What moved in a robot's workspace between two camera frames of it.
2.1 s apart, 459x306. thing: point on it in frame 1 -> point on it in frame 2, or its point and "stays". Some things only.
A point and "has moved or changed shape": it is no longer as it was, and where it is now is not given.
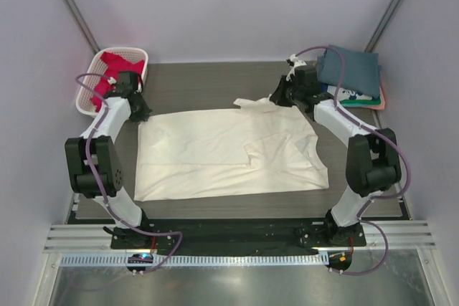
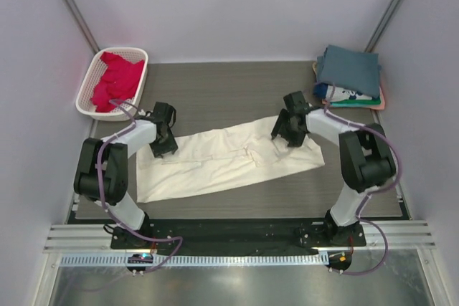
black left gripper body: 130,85 -> 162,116
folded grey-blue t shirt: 361,71 stays
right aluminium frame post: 394,7 stays
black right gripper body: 288,94 -> 295,136
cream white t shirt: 254,146 has moved or changed shape
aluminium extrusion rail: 62,238 stays
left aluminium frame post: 73,7 stays
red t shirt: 110,65 stays
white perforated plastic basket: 97,66 stays
